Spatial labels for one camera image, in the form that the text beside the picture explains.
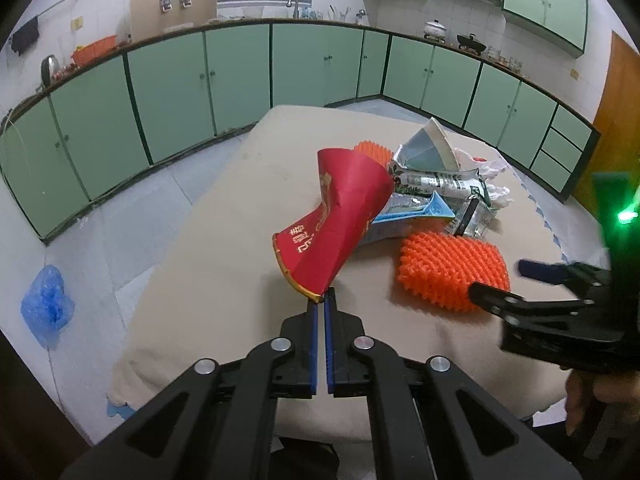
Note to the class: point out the small orange foam net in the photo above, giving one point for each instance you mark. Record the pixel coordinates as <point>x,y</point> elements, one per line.
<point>372,152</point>

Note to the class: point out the large orange foam net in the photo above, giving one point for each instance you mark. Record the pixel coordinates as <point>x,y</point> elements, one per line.
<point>450,270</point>

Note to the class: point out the dark green milk carton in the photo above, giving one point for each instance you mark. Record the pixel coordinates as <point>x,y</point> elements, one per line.
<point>440,182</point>

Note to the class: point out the clear plastic bag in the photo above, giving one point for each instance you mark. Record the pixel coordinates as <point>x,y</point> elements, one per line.
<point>495,170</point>

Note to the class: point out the orange basin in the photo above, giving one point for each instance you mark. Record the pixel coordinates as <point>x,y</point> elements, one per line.
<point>95,51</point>

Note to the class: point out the black wok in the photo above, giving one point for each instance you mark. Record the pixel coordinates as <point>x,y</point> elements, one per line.
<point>471,44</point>

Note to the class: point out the black hanging cloth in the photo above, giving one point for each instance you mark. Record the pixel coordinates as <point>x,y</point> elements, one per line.
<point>25,37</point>

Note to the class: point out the wooden door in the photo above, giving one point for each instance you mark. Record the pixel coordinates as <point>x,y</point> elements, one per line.
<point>615,125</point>

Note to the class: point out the brown cardboard sheet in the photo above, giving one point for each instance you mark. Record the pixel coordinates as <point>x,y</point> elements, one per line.
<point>145,10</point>

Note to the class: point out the clear plastic wrapper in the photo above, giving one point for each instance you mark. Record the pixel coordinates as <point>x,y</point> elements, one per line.
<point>472,220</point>

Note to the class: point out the metal towel rail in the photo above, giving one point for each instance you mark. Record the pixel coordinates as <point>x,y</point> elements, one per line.
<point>62,4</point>

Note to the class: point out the white cooking pot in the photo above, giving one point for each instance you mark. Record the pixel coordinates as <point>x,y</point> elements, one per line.
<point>435,30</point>

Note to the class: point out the blue white milk carton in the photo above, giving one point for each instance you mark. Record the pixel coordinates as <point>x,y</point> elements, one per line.
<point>400,212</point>

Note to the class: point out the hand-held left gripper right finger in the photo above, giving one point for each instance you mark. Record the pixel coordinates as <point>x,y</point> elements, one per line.
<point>329,350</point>

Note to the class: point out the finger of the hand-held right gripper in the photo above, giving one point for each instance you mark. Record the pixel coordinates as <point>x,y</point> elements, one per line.
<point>542,269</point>
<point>525,310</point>

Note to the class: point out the large green wall cabinet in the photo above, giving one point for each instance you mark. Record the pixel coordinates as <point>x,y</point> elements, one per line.
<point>545,0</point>

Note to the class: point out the dark cloth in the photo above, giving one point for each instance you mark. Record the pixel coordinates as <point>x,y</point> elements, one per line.
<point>305,460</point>

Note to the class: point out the person's right hand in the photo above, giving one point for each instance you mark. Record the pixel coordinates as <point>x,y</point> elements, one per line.
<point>577,400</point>

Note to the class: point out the blue plastic bag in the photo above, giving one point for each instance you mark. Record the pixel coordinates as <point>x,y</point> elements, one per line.
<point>47,305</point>

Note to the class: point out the glass jars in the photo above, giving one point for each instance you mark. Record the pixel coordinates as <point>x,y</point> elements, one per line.
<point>505,60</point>

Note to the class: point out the red paper cup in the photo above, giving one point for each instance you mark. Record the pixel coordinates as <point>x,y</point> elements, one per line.
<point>340,210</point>

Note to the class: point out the green lower kitchen cabinets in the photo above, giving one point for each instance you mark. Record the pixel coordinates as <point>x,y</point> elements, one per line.
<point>165,95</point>

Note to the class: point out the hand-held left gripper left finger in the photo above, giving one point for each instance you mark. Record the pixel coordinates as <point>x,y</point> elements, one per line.
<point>313,350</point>

